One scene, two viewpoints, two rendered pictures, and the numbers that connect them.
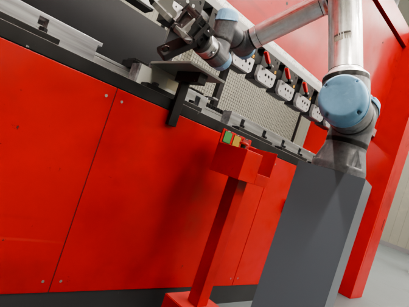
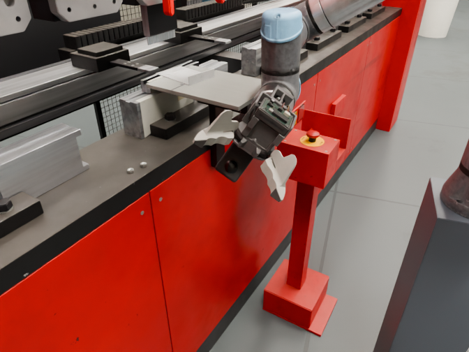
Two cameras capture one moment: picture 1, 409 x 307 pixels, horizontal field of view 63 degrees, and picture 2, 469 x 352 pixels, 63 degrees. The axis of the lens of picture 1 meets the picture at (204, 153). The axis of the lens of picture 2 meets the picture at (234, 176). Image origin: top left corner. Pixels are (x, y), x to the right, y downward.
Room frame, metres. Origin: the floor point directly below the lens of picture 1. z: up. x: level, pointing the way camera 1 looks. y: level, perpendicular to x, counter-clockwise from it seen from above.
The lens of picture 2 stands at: (0.41, 0.35, 1.32)
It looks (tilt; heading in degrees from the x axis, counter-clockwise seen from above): 33 degrees down; 345
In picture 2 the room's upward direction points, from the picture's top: straight up
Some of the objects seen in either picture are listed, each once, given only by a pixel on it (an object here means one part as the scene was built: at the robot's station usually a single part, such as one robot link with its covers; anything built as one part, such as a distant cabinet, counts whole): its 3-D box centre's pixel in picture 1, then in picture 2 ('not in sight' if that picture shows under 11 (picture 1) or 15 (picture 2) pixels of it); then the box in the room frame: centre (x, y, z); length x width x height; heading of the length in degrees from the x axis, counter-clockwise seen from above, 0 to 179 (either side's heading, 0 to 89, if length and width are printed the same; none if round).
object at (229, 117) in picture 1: (304, 157); (333, 20); (2.26, -0.66, 0.92); 1.68 x 0.06 x 0.10; 133
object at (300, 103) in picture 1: (299, 95); not in sight; (2.06, -0.45, 1.26); 0.15 x 0.09 x 0.17; 133
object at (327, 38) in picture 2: (291, 155); (324, 39); (2.04, -0.51, 0.89); 0.30 x 0.05 x 0.03; 133
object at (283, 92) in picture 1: (282, 83); not in sight; (1.93, -0.30, 1.26); 0.15 x 0.09 x 0.17; 133
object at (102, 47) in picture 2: (146, 67); (118, 59); (1.52, 0.38, 1.01); 0.26 x 0.12 x 0.05; 43
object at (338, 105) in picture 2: not in sight; (338, 105); (1.98, -0.59, 0.59); 0.15 x 0.02 x 0.07; 133
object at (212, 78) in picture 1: (186, 72); (212, 84); (1.29, 0.17, 1.00); 0.26 x 0.18 x 0.01; 43
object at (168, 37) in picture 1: (175, 42); (160, 20); (1.40, 0.27, 1.13); 0.10 x 0.02 x 0.10; 133
